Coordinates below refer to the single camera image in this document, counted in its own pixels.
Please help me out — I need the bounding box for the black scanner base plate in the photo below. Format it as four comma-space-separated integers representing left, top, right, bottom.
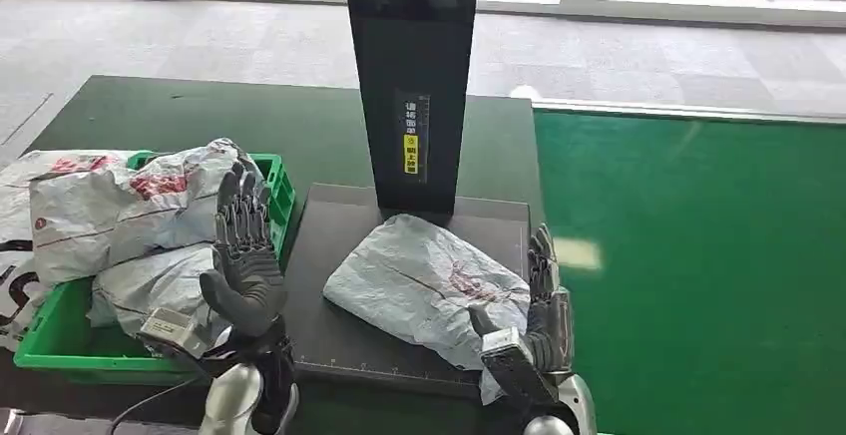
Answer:
281, 183, 534, 401

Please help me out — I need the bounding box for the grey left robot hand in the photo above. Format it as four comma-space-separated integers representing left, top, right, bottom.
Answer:
199, 161, 289, 341

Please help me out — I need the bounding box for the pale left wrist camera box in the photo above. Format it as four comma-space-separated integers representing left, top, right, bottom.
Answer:
137, 306, 214, 361

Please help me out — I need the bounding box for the pale conveyor edge rail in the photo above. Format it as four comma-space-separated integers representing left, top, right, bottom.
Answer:
530, 97, 846, 125

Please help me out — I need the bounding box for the grey plastic parcel bag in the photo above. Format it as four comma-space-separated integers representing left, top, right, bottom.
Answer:
87, 242, 233, 348

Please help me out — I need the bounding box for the yellow black column label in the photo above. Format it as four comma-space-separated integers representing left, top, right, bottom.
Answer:
394, 91, 433, 187

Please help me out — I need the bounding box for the white parcel bag black print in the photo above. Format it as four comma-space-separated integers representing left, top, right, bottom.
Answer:
0, 149, 138, 353

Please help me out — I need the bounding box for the grey parcel bag red print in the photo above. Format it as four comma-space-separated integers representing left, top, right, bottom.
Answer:
29, 138, 267, 288
321, 213, 534, 407

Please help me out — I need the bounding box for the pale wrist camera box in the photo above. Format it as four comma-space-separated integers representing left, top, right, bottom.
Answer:
137, 306, 214, 361
480, 326, 561, 408

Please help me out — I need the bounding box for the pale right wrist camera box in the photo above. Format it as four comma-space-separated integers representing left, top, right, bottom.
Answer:
480, 326, 561, 408

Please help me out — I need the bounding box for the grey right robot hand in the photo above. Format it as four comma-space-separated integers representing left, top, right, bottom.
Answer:
467, 222, 576, 376

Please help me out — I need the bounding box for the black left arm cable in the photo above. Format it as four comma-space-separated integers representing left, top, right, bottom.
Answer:
105, 375, 208, 435

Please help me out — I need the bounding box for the green plastic crate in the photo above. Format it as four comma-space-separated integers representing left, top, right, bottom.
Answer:
13, 150, 297, 388

